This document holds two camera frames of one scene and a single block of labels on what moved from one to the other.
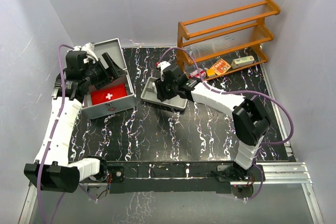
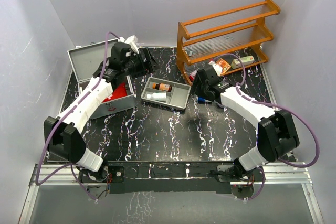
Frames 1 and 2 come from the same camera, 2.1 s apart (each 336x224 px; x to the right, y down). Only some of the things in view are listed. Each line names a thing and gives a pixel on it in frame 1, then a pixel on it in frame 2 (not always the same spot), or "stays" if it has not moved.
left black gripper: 110,73 → 149,65
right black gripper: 160,84 → 196,89
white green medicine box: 242,61 stays
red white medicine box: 195,74 stays
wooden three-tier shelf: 226,43 stays
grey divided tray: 149,96 stays
